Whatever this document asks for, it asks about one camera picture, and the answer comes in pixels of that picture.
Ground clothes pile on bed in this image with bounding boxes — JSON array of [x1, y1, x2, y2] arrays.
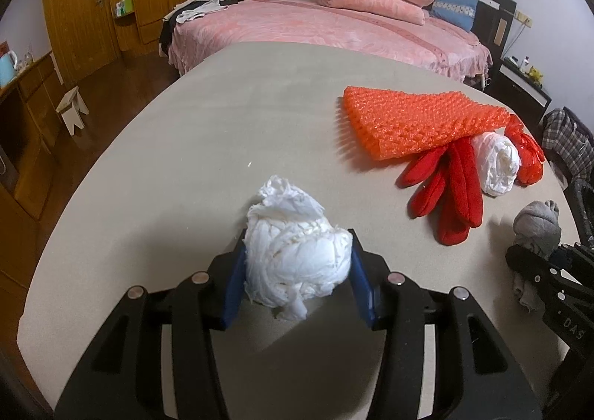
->
[[158, 0, 246, 57]]

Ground pink bed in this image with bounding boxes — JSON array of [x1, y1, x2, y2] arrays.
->
[[167, 0, 493, 82]]

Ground white plastic bag ball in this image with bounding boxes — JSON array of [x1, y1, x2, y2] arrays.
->
[[471, 132, 520, 197]]

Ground white lotion bottle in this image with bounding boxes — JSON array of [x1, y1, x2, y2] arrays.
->
[[520, 56, 531, 74]]

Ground blue electric kettle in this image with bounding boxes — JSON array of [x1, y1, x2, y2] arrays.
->
[[0, 50, 18, 88]]

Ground lower pink pillow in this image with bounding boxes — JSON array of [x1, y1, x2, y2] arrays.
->
[[321, 0, 425, 25]]

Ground black headboard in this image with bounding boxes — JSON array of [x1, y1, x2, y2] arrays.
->
[[471, 0, 516, 62]]

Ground yellow plush toy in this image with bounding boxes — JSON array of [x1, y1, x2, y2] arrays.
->
[[528, 66, 544, 86]]

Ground black nightstand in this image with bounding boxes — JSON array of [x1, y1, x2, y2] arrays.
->
[[485, 58, 552, 132]]

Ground white small stool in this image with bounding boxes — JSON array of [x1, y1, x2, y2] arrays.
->
[[55, 86, 89, 137]]

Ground red knit gloves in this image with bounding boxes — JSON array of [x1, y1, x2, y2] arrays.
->
[[396, 138, 483, 246]]

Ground orange knitted cloth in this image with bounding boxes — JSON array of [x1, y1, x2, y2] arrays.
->
[[342, 85, 510, 161]]

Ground blue cushion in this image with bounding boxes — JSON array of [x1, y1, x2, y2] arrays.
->
[[430, 0, 478, 32]]

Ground red plastic bag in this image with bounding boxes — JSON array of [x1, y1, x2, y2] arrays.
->
[[505, 115, 546, 187]]

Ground wooden side cabinet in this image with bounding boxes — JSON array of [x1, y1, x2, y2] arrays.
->
[[1, 53, 65, 220]]

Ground grey sock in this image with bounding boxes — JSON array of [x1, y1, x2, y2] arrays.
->
[[512, 200, 562, 314]]

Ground plaid shirt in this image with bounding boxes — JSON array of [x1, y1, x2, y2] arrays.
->
[[542, 106, 593, 181]]

